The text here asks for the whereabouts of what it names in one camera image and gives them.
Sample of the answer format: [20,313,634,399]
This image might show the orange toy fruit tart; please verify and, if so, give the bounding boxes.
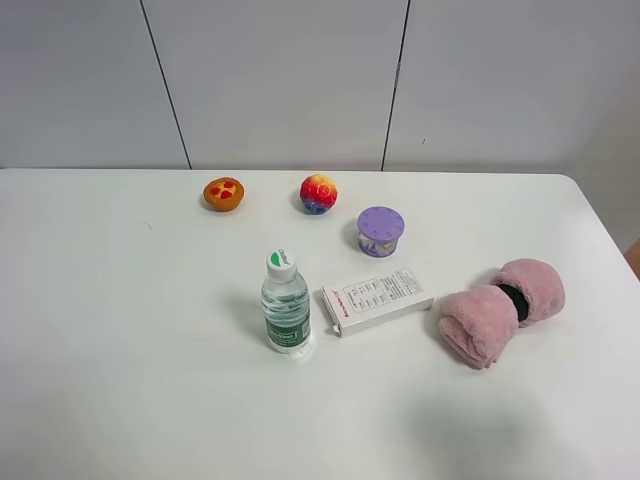
[203,177,245,212]

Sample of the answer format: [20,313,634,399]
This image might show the black band around towel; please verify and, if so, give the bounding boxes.
[498,284,529,323]

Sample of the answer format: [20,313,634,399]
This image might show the rolled pink fluffy towel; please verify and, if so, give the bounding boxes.
[439,259,565,369]

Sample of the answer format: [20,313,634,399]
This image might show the rainbow textured ball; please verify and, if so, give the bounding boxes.
[299,174,338,215]

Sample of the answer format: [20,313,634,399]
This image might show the clear water bottle green label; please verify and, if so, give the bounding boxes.
[261,249,311,354]

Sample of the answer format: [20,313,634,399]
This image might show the white cardboard box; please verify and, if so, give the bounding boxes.
[321,267,434,338]

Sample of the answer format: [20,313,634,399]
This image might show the purple lidded round container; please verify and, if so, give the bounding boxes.
[357,206,405,258]

